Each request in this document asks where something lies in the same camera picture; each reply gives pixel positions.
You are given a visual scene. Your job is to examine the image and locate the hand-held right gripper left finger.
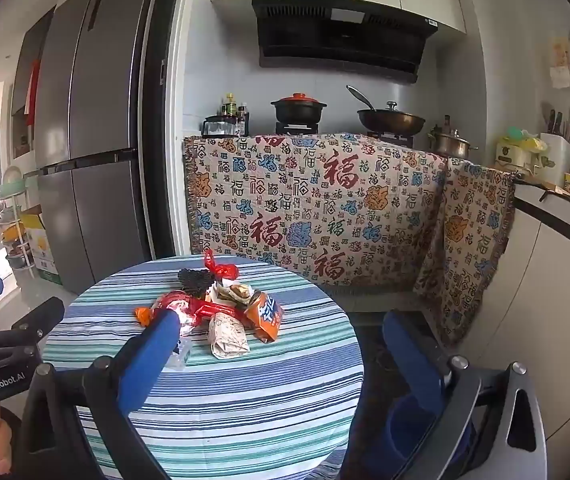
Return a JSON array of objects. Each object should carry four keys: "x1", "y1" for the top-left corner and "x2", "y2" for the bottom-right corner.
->
[{"x1": 17, "y1": 308, "x2": 182, "y2": 480}]

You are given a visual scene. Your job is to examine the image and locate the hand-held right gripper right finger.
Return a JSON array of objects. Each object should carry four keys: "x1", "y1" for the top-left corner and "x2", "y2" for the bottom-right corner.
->
[{"x1": 382, "y1": 310, "x2": 548, "y2": 480}]

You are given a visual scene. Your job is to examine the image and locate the crushed red soda can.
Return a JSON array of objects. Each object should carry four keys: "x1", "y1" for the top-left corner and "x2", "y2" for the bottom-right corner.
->
[{"x1": 151, "y1": 291, "x2": 201, "y2": 331}]

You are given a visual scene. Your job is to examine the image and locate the blue plastic basket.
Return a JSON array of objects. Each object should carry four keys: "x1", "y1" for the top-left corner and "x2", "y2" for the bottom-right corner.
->
[{"x1": 385, "y1": 392, "x2": 476, "y2": 480}]

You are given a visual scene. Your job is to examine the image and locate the red packet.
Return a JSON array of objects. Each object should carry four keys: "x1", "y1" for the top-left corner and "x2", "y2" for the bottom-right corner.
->
[{"x1": 190, "y1": 301, "x2": 240, "y2": 322}]

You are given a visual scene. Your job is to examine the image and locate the clear plastic wrapper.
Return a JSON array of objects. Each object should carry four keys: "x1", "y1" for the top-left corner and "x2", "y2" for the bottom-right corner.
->
[{"x1": 167, "y1": 337, "x2": 192, "y2": 369}]

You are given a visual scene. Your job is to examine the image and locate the hexagon pattern floor mat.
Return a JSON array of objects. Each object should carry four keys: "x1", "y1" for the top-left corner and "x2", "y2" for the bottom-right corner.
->
[{"x1": 335, "y1": 310, "x2": 446, "y2": 480}]

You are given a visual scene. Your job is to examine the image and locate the cardboard box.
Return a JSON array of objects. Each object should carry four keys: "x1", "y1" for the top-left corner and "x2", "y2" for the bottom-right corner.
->
[{"x1": 20, "y1": 212, "x2": 64, "y2": 286}]

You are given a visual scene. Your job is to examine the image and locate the brown paper wrapper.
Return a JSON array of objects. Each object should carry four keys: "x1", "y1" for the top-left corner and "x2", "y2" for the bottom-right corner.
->
[{"x1": 208, "y1": 311, "x2": 251, "y2": 359}]

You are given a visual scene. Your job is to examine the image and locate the white tiered rack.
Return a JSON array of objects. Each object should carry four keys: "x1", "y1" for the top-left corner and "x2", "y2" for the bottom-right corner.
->
[{"x1": 0, "y1": 165, "x2": 40, "y2": 281}]

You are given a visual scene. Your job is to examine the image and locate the red plastic bag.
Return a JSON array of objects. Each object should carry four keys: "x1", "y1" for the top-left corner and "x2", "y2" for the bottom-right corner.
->
[{"x1": 202, "y1": 250, "x2": 241, "y2": 281}]

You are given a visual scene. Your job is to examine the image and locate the orange snack bag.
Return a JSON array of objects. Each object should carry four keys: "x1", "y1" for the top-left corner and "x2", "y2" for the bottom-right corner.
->
[{"x1": 244, "y1": 291, "x2": 285, "y2": 344}]

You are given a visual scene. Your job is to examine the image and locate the striped tablecloth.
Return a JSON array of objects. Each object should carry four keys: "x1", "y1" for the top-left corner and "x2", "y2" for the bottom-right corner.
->
[{"x1": 40, "y1": 255, "x2": 366, "y2": 480}]

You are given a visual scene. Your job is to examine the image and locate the printed blanket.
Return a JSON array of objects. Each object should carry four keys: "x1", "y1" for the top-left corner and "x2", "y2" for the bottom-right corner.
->
[
  {"x1": 181, "y1": 131, "x2": 450, "y2": 297},
  {"x1": 412, "y1": 156, "x2": 522, "y2": 348}
]

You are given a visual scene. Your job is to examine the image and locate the white base cabinets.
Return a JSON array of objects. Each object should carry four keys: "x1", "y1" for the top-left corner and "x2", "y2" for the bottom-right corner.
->
[{"x1": 445, "y1": 180, "x2": 570, "y2": 480}]

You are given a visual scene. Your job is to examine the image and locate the grey refrigerator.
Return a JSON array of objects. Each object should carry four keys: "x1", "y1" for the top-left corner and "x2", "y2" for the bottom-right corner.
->
[{"x1": 35, "y1": 0, "x2": 176, "y2": 295}]

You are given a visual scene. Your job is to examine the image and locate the steel stock pot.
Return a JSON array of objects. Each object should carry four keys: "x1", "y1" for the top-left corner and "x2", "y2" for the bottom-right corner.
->
[{"x1": 427, "y1": 127, "x2": 479, "y2": 159}]

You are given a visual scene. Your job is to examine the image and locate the cream countertop appliance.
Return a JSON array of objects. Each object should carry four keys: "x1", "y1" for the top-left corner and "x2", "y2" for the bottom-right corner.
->
[{"x1": 495, "y1": 127, "x2": 549, "y2": 174}]

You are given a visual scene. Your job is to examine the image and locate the wok with glass lid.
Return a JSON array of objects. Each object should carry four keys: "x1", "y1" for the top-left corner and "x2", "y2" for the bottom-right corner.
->
[{"x1": 346, "y1": 85, "x2": 426, "y2": 134}]

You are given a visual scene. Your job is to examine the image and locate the white knife block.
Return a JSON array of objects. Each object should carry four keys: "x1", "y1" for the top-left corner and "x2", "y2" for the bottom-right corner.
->
[{"x1": 540, "y1": 105, "x2": 570, "y2": 187}]

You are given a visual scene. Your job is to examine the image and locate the gas stove burner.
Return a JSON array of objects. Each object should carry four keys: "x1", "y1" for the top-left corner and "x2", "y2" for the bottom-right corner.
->
[{"x1": 275, "y1": 121, "x2": 324, "y2": 136}]

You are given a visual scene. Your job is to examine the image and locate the black clay pot orange lid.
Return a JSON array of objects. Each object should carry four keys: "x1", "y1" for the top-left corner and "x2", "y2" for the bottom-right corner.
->
[{"x1": 271, "y1": 92, "x2": 328, "y2": 126}]

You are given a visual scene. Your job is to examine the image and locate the black range hood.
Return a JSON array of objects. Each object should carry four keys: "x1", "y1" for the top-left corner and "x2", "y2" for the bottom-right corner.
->
[{"x1": 251, "y1": 0, "x2": 439, "y2": 85}]

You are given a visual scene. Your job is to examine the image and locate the wall paper notes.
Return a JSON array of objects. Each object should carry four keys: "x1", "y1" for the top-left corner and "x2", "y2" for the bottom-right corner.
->
[{"x1": 550, "y1": 37, "x2": 570, "y2": 91}]

